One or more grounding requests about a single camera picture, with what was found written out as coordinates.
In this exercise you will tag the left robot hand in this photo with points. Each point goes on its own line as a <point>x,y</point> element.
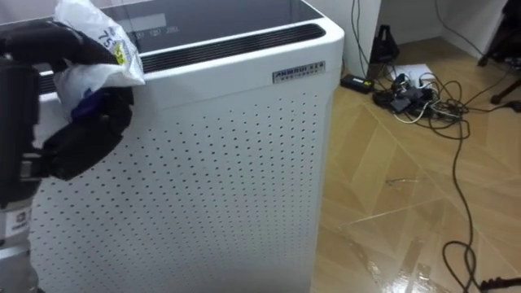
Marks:
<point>16,122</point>

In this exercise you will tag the white plastic wipes packet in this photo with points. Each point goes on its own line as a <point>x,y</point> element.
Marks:
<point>91,24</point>

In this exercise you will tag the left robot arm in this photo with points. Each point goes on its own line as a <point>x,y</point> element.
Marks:
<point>14,244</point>

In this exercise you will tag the white perforated air purifier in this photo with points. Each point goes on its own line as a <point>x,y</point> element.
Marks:
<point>203,171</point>

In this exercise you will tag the black power adapter brick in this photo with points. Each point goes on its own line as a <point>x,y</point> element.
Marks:
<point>356,83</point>

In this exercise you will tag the black triangular stand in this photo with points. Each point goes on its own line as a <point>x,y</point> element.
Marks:
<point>383,46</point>

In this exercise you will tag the white power strip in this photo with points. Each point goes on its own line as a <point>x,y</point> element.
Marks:
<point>416,71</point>

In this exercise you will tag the black chair base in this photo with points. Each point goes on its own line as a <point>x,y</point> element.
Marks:
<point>506,36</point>

